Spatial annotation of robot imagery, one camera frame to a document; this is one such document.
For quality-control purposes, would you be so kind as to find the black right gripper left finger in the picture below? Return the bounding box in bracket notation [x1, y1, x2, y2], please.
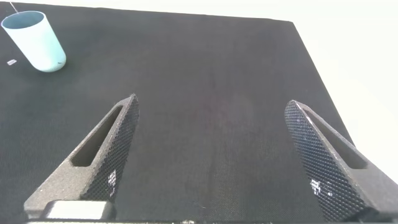
[24, 93, 140, 219]

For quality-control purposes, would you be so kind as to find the green plastic cup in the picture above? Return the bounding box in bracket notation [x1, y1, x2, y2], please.
[1, 10, 67, 73]

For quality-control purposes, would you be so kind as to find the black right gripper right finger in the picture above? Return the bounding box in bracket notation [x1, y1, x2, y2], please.
[284, 99, 398, 223]

